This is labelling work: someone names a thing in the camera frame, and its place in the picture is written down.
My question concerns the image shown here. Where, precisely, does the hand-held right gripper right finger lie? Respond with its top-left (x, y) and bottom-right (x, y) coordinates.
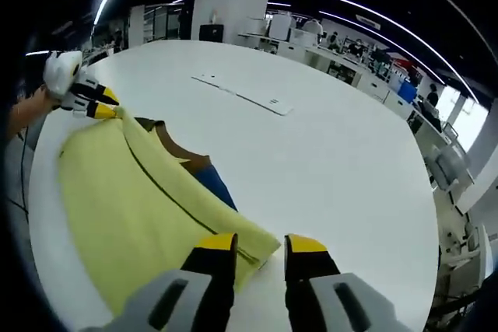
top-left (283, 233), bottom-right (398, 332)

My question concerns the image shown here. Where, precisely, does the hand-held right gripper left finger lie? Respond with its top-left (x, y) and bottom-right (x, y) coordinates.
top-left (112, 232), bottom-right (240, 332)

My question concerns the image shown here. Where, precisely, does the yellow blue grey garment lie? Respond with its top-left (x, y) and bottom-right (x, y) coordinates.
top-left (57, 106), bottom-right (282, 316)

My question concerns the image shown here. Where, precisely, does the person's left hand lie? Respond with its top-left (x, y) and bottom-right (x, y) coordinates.
top-left (30, 85), bottom-right (63, 115)

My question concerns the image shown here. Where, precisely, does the white ruler strip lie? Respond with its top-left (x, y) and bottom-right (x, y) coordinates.
top-left (190, 74), bottom-right (295, 117)

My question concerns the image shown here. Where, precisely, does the white office chair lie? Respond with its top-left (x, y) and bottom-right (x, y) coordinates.
top-left (423, 145), bottom-right (475, 194)

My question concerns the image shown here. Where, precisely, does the tall white cabinet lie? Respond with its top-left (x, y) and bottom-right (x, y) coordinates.
top-left (268, 14), bottom-right (291, 42)

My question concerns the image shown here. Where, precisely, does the blue storage bin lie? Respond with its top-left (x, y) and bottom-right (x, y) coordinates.
top-left (398, 82), bottom-right (418, 102)

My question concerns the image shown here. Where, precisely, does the long white workbench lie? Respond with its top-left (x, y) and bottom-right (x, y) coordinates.
top-left (237, 30), bottom-right (414, 120)

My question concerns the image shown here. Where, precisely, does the long ceiling light strip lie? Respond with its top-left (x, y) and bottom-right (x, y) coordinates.
top-left (288, 0), bottom-right (478, 100)

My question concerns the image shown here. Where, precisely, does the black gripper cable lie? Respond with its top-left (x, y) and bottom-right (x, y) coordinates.
top-left (5, 129), bottom-right (31, 217)

